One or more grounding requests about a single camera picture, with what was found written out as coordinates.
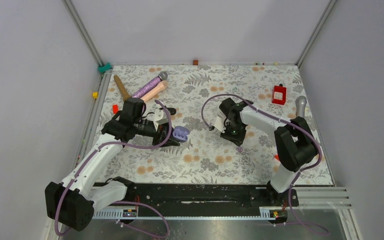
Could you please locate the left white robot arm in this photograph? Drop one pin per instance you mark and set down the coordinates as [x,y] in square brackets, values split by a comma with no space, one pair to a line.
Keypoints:
[72,202]

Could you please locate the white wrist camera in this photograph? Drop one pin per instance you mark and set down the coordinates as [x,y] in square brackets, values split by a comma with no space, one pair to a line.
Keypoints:
[218,124]
[160,117]

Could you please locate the purple glitter toy microphone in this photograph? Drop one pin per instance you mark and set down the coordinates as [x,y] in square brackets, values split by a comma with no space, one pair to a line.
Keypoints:
[162,76]

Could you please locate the teal corner bracket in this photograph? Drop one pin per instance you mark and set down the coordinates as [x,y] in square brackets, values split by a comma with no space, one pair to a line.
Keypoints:
[104,68]

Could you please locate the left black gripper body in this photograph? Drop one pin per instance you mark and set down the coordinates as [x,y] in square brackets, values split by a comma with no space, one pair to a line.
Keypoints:
[145,127]

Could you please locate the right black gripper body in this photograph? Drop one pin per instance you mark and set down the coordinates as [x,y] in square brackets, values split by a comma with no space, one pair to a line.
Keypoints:
[231,124]

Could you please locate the purple earbud case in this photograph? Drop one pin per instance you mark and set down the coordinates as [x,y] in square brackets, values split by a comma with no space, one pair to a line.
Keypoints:
[181,133]

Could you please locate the red square box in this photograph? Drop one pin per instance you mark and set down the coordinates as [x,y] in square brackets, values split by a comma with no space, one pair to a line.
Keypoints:
[279,93]

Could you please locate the pink toy microphone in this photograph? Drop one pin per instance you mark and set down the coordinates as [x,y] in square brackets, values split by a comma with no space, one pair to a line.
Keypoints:
[161,86]

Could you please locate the brown toy microphone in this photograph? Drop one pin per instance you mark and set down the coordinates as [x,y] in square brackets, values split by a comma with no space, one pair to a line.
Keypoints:
[122,89]

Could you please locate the black earbud charging case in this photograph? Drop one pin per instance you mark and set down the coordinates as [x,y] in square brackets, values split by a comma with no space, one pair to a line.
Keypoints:
[172,110]

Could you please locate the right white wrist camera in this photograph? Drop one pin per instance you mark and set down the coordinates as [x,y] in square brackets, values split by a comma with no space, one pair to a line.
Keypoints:
[218,124]

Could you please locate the red small block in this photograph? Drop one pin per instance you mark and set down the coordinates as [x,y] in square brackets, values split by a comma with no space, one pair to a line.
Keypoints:
[115,108]

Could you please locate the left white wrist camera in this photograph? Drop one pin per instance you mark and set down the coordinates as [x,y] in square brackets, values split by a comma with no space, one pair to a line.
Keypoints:
[160,117]

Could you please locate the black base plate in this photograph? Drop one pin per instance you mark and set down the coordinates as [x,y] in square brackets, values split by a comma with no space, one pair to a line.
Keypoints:
[203,200]

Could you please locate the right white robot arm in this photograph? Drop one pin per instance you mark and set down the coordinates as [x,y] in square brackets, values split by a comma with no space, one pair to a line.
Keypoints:
[295,143]

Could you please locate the silver toy microphone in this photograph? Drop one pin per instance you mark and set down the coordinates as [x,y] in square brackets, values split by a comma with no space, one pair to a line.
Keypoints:
[300,104]

